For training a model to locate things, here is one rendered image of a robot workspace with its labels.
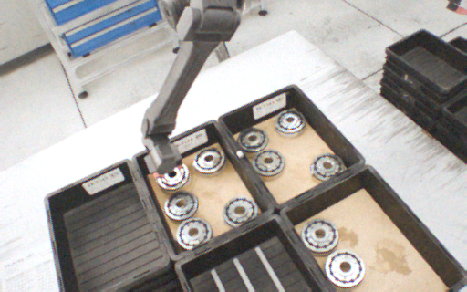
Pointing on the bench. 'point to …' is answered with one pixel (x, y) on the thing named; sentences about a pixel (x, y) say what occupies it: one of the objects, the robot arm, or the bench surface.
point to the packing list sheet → (30, 271)
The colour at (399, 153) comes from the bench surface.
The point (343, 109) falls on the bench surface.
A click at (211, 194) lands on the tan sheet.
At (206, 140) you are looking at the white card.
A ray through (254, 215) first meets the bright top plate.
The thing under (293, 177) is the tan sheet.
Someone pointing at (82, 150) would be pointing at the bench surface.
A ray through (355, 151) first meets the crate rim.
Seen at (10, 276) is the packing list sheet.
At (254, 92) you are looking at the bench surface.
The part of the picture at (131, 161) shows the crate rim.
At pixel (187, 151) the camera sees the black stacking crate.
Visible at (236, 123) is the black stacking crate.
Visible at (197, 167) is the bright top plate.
